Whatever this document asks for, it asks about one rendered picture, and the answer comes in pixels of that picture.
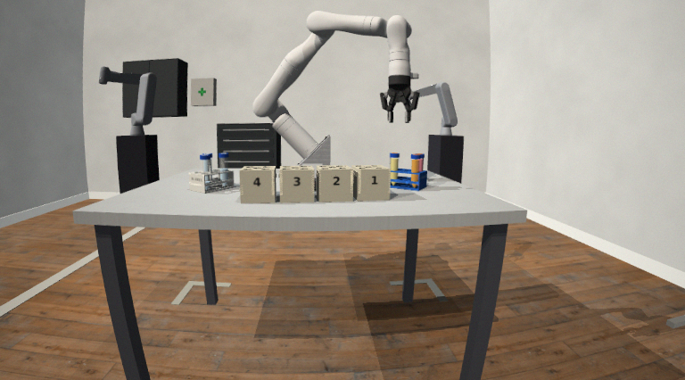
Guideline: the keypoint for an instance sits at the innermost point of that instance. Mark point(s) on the blue tube rack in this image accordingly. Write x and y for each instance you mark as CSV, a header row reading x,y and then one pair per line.
x,y
422,177

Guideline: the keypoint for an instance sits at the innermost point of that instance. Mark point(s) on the beige tube rack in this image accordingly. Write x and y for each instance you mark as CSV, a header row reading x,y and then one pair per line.
x,y
197,181

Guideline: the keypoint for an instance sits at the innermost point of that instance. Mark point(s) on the beige bucket adapter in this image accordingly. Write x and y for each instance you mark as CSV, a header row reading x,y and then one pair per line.
x,y
371,182
296,184
335,183
258,184

